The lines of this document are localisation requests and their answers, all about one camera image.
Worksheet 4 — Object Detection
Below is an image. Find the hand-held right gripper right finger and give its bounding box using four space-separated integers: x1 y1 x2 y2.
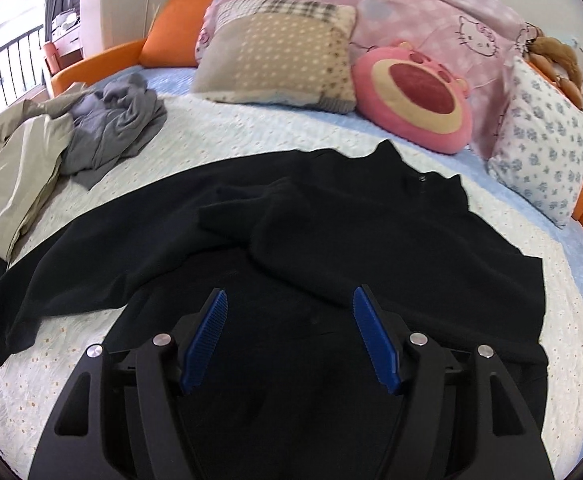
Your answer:
352 285 556 480

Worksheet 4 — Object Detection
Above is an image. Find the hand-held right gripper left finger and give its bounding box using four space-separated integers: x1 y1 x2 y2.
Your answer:
28 287 230 480

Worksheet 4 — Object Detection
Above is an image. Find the black sweater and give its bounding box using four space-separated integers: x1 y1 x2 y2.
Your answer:
0 140 549 480

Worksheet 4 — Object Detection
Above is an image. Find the white daisy bedspread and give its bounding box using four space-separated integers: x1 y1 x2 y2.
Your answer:
0 92 583 480

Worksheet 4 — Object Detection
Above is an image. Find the grey garment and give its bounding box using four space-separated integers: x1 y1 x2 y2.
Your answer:
64 72 168 191

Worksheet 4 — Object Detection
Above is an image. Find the pink bear plush cushion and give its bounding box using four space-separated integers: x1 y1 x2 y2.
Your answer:
351 40 473 156

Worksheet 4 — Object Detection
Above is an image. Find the white blue floral pillow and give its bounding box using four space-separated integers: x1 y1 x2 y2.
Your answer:
486 55 583 231

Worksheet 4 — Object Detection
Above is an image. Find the beige garment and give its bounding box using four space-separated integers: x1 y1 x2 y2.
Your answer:
0 82 97 306

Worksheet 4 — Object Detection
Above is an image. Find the beige patchwork dotted pillow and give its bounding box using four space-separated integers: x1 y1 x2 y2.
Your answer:
190 0 358 113

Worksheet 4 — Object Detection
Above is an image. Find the orange cushion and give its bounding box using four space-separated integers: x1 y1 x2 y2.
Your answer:
142 0 227 68

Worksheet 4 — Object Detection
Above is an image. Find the pink cartoon cat duvet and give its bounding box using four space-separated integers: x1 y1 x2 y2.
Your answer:
195 0 542 161

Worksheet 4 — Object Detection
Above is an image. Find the reddish wooden cabinet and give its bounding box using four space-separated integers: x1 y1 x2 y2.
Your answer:
42 7 85 73

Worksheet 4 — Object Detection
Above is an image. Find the black balcony railing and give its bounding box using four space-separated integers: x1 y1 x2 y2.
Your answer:
0 25 47 121

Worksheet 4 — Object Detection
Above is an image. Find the brown plush toy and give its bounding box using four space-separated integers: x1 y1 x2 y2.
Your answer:
526 22 583 111

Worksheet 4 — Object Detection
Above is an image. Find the orange bed frame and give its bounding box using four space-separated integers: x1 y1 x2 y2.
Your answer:
49 0 583 241

